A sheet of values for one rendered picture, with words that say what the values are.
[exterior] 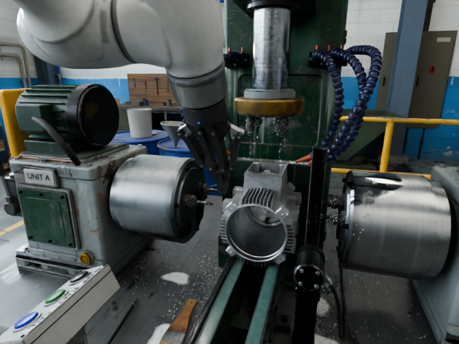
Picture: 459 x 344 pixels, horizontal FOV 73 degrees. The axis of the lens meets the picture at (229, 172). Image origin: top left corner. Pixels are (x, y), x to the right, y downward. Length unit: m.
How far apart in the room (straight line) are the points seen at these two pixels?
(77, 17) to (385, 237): 0.67
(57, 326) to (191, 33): 0.43
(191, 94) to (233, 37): 0.58
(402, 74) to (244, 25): 4.79
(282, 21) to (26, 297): 0.99
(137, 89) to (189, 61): 6.11
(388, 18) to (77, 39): 5.72
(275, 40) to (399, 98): 4.98
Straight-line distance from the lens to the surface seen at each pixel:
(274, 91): 0.77
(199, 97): 0.48
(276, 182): 0.81
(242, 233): 0.89
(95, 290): 0.57
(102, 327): 0.90
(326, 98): 1.00
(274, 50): 0.79
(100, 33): 0.47
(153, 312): 0.91
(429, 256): 0.78
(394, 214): 0.75
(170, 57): 0.45
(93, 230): 0.96
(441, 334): 0.91
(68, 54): 0.50
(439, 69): 6.13
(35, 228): 1.08
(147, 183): 0.84
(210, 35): 0.44
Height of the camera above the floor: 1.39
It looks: 17 degrees down
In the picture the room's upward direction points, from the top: straight up
